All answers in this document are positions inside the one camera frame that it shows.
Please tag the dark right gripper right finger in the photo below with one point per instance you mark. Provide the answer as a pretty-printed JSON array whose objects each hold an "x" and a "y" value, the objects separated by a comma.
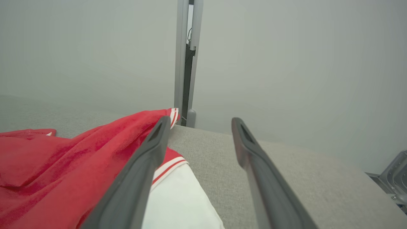
[{"x": 270, "y": 190}]

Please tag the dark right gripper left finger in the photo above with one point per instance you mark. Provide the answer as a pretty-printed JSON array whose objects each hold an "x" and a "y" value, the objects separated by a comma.
[{"x": 133, "y": 184}]

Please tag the red shirt with white sleeves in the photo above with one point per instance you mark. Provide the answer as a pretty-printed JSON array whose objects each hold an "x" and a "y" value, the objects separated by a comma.
[{"x": 63, "y": 178}]

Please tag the grey fabric sofa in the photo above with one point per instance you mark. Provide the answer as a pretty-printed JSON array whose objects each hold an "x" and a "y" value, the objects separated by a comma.
[{"x": 302, "y": 190}]

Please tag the white partition panel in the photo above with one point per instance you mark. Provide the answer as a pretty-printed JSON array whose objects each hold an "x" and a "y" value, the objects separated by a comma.
[
  {"x": 302, "y": 63},
  {"x": 79, "y": 47}
]

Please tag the grey metal frame corner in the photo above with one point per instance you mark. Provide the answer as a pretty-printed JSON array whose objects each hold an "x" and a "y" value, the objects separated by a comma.
[{"x": 396, "y": 178}]

